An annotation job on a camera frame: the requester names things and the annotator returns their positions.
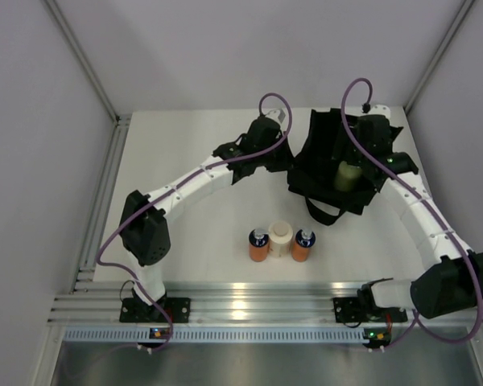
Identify black canvas bag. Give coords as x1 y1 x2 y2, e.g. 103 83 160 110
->
287 109 404 226

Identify yellow-green pump bottle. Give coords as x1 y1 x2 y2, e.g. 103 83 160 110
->
333 161 362 192

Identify cream bottle white cap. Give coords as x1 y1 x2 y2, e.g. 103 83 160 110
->
268 220 294 257

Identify orange bottle white pump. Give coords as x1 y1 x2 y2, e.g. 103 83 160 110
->
291 228 316 262

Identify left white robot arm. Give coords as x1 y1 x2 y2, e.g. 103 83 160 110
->
120 109 292 322

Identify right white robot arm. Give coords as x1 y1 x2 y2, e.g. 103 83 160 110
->
342 114 483 319

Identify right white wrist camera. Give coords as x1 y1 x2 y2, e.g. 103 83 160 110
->
367 104 391 120

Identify left aluminium frame post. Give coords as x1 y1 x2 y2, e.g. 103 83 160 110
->
41 0 119 123

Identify aluminium frame post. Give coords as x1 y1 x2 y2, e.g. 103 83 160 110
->
403 0 478 116
41 0 119 123

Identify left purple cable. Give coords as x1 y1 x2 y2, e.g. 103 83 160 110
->
96 92 294 355

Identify purple cable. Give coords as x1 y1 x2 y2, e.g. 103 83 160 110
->
96 92 294 355
341 78 483 355

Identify right aluminium frame post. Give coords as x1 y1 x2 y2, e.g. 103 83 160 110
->
403 0 478 116

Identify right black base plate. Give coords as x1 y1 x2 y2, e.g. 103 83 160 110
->
332 297 408 325

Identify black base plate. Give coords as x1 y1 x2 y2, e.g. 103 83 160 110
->
332 297 408 325
119 296 191 324

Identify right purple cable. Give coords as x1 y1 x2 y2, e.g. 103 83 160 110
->
341 78 483 355

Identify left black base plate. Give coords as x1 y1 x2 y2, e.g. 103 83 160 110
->
119 296 191 324

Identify aluminium front rail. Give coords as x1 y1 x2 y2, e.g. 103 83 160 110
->
47 281 483 327

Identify grey slotted cable duct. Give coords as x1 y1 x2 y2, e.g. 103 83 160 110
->
64 327 395 343

